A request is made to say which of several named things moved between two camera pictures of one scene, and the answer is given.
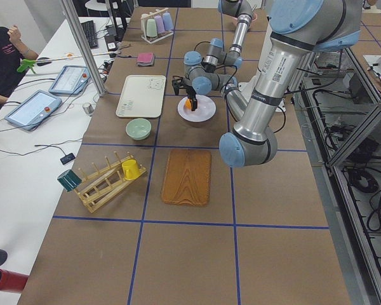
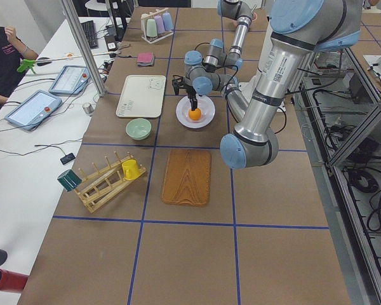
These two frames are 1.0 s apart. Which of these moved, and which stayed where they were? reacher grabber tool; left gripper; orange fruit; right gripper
Moved: orange fruit
Stayed: left gripper; right gripper; reacher grabber tool
